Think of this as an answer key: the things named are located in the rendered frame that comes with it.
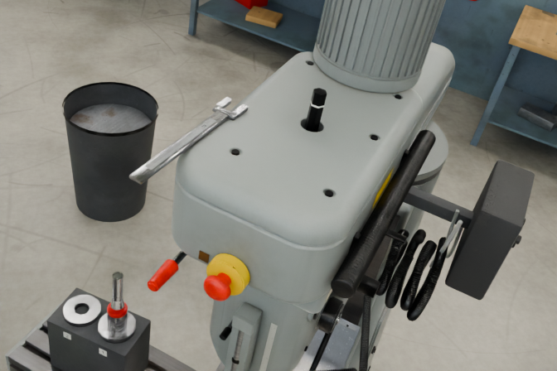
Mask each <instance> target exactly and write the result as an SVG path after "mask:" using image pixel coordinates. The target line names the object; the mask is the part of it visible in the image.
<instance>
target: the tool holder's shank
mask: <svg viewBox="0 0 557 371"><path fill-rule="evenodd" d="M123 290H124V275H123V274H122V273H119V272H115V273H114V274H113V287H112V301H111V304H110V306H111V308H112V309H113V310H114V311H121V310H122V308H124V298H123Z"/></svg>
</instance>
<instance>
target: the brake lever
mask: <svg viewBox="0 0 557 371"><path fill-rule="evenodd" d="M186 255H187V254H185V253H184V252H183V251H182V250H181V251H180V252H179V253H178V254H177V255H176V256H175V257H174V259H173V260H171V259H168V260H166V261H165V263H164V264H163V265H162V266H161V267H160V268H159V269H158V270H157V271H156V273H155V274H154V275H153V276H152V277H151V279H150V280H149V281H148V288H149V289H150V290H151V291H153V292H157V291H158V290H159V289H160V288H161V287H162V286H163V285H164V284H165V283H166V282H167V281H168V280H169V279H170V278H171V277H172V276H173V275H174V274H175V273H176V272H177V271H178V264H179V263H180V262H181V261H182V260H183V258H184V257H185V256H186Z"/></svg>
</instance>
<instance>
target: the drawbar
mask: <svg viewBox="0 0 557 371"><path fill-rule="evenodd" d="M326 97H327V91H326V90H325V89H321V88H317V89H314V90H313V92H312V99H311V102H312V104H313V105H316V106H318V107H320V106H323V105H324V104H325V100H326ZM322 111H323V107H322V108H315V107H313V106H312V105H311V103H310V106H309V110H308V116H307V120H306V124H305V128H304V129H305V130H307V131H309V132H314V133H317V131H318V128H319V124H320V120H321V116H322Z"/></svg>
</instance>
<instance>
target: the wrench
mask: <svg viewBox="0 0 557 371"><path fill-rule="evenodd" d="M230 103H231V99H230V98H228V97H226V98H225V99H223V100H222V101H220V102H219V103H218V104H217V105H216V106H215V107H213V109H212V111H213V112H214V113H213V114H212V115H211V116H210V117H209V118H207V119H205V120H204V121H203V122H201V123H200V124H198V125H197V126H195V127H194V128H193V129H192V130H191V131H189V132H188V133H186V134H185V135H183V136H182V137H180V138H179V139H178V140H176V141H175V142H174V143H173V144H171V145H170V146H169V147H167V148H165V149H164V150H163V151H161V152H160V153H158V154H157V155H156V156H155V157H153V158H152V159H151V160H149V161H148V162H146V163H145V164H143V165H142V166H140V167H139V168H138V169H137V170H136V171H134V172H133V173H131V174H130V175H129V178H130V179H131V180H133V181H136V182H137V183H139V184H142V183H144V182H145V181H146V180H148V179H149V178H150V177H152V176H153V175H155V174H156V173H157V172H159V171H160V170H161V169H162V168H163V167H165V166H166V165H167V164H169V163H170V162H171V161H173V160H174V159H175V158H177V157H178V156H180V155H181V154H182V153H183V152H184V151H186V150H187V149H188V148H189V147H191V146H192V145H194V144H195V143H196V142H198V141H199V140H201V139H202V138H203V137H204V136H205V135H206V134H208V133H209V132H211V131H212V130H213V129H215V128H216V127H218V126H219V125H220V124H221V123H223V122H224V121H225V120H226V119H227V118H228V119H231V120H233V121H234V120H235V119H237V118H238V117H240V116H241V115H242V114H244V113H245V112H246V111H248V106H246V105H244V104H243V105H241V106H239V107H238V108H237V109H236V110H235V111H233V113H232V112H231V111H229V110H227V109H225V108H226V107H227V106H229V105H230Z"/></svg>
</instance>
